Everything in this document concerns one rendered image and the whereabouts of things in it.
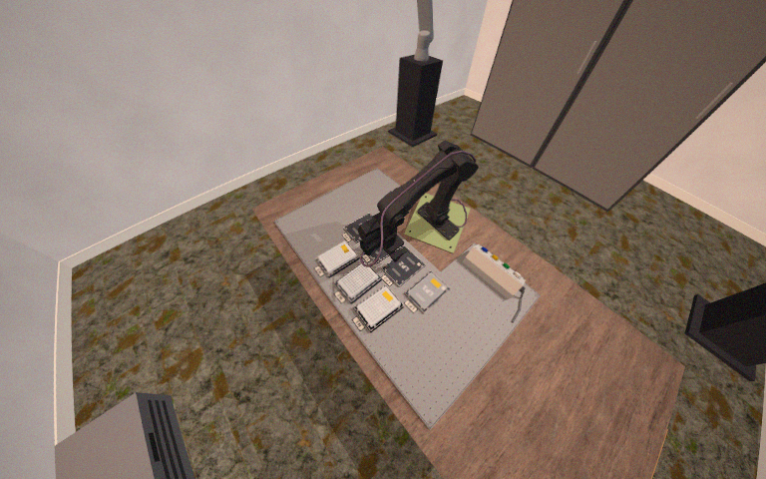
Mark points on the white control panel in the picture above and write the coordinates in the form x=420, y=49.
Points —
x=493, y=271

